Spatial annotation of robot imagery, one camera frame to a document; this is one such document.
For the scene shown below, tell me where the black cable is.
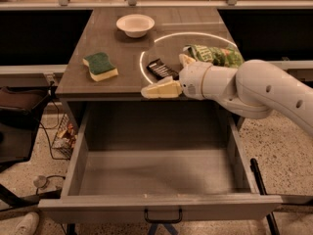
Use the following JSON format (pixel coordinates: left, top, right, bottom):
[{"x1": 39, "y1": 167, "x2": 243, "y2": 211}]
[{"x1": 38, "y1": 81, "x2": 71, "y2": 162}]

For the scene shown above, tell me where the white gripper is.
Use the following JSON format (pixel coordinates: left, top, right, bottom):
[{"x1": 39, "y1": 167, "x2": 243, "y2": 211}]
[{"x1": 141, "y1": 54, "x2": 212, "y2": 100}]

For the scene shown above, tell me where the white shoe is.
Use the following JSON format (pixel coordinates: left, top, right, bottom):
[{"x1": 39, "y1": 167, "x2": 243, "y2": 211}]
[{"x1": 13, "y1": 212, "x2": 39, "y2": 235}]

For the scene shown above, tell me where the green yellow sponge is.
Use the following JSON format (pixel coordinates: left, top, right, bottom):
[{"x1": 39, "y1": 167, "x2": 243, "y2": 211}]
[{"x1": 83, "y1": 52, "x2": 118, "y2": 81}]

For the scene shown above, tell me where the black pole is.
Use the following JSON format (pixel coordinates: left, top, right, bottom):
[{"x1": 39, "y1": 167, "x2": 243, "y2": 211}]
[{"x1": 250, "y1": 158, "x2": 280, "y2": 235}]

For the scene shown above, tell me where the black chair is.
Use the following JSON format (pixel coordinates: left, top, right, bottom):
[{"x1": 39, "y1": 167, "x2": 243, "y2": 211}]
[{"x1": 0, "y1": 85, "x2": 53, "y2": 211}]

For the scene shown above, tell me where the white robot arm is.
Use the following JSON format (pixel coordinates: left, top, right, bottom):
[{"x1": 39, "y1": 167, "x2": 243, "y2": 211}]
[{"x1": 141, "y1": 55, "x2": 313, "y2": 135}]

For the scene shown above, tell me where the grey wooden cabinet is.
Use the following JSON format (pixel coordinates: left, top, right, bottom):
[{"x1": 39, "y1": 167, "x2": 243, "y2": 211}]
[{"x1": 55, "y1": 7, "x2": 261, "y2": 132}]

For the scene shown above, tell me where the dark rxbar chocolate bar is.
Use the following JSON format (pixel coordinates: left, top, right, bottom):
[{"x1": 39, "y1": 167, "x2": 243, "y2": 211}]
[{"x1": 147, "y1": 59, "x2": 179, "y2": 79}]

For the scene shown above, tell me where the open grey top drawer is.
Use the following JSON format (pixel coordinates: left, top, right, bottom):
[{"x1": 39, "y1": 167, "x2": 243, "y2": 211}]
[{"x1": 39, "y1": 114, "x2": 282, "y2": 223}]

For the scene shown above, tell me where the black drawer handle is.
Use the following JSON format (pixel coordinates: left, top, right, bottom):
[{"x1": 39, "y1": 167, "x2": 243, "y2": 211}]
[{"x1": 144, "y1": 209, "x2": 183, "y2": 224}]

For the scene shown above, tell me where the white ceramic bowl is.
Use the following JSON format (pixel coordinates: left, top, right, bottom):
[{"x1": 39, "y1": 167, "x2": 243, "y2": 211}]
[{"x1": 116, "y1": 14, "x2": 155, "y2": 38}]

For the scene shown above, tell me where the small round grey object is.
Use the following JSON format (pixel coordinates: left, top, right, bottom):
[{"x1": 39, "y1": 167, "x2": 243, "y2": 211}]
[{"x1": 33, "y1": 175, "x2": 49, "y2": 189}]

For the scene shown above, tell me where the green chip bag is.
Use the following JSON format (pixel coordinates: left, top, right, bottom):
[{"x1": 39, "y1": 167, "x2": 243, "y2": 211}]
[{"x1": 184, "y1": 44, "x2": 244, "y2": 68}]

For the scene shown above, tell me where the wire basket with items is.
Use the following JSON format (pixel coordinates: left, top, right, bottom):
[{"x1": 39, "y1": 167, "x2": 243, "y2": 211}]
[{"x1": 52, "y1": 114, "x2": 77, "y2": 160}]

